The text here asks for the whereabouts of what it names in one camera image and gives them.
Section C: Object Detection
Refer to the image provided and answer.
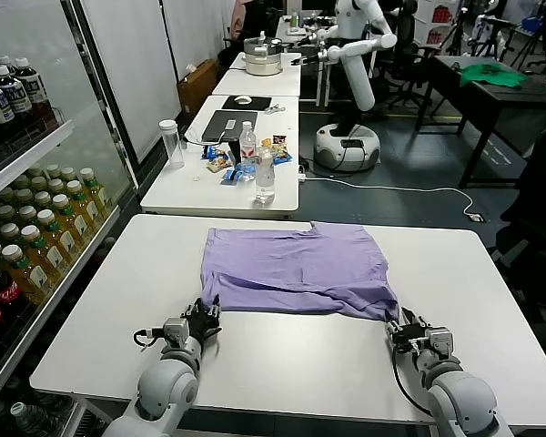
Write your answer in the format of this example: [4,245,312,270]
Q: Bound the black camera tripod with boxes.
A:
[439,16,473,57]

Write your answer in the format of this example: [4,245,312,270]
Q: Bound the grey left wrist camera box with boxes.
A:
[162,318,191,348]

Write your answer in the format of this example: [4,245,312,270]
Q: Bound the white wheeled robot body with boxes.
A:
[313,0,388,172]

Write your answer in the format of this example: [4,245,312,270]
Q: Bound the green cloth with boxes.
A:
[459,64,529,89]

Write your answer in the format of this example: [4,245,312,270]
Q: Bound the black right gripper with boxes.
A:
[385,307,431,352]

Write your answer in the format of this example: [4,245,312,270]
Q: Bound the white table with steamer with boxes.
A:
[211,52,303,97]

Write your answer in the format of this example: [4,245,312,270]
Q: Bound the water bottle red label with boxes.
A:
[238,120,259,165]

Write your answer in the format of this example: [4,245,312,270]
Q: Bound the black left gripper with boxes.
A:
[180,294,223,341]

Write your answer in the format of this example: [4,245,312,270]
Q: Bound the white table with snacks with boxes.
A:
[139,94,300,214]

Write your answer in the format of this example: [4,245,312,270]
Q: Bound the brown cardboard box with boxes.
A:
[177,58,219,114]

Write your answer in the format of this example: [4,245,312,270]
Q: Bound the tall clear water bottle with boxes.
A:
[254,145,277,205]

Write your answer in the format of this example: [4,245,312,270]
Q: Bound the glass door drink cabinet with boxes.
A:
[0,0,140,437]

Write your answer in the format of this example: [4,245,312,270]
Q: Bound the green cap water bottle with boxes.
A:
[9,401,51,437]

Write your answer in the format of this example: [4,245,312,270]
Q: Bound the white laptop cable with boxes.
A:
[184,126,228,147]

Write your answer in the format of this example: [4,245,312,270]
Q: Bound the white cluttered table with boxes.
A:
[275,15,342,46]

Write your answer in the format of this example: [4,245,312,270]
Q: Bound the black laptop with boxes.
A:
[201,109,259,143]

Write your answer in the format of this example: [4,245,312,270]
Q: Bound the black mouse pad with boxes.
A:
[221,95,273,110]

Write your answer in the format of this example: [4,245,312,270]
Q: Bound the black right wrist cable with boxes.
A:
[390,346,433,418]

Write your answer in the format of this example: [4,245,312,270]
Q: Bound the white robot arm bent elbow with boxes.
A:
[290,16,399,68]

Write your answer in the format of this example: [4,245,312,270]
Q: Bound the clear tumbler white lid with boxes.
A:
[158,119,186,170]

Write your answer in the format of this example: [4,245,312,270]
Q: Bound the yellowish snack packet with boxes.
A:
[207,153,231,173]

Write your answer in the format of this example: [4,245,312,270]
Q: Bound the purple t-shirt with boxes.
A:
[199,221,400,322]

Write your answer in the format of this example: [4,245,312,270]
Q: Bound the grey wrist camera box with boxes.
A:
[425,326,455,361]
[162,318,191,348]

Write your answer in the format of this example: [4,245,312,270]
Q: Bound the pink garment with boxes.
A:
[230,0,254,41]

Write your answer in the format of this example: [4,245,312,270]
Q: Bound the black office chair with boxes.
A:
[384,0,434,109]

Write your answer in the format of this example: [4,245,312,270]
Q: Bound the white floor cable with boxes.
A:
[299,174,477,217]

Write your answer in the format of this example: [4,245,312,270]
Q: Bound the white shelf red boxes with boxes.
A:
[413,0,459,46]

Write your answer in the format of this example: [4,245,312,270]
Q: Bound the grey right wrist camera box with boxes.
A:
[425,326,455,361]

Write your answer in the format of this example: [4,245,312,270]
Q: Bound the large black chair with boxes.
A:
[493,128,546,338]

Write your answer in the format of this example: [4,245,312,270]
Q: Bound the black metal table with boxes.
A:
[416,54,546,189]

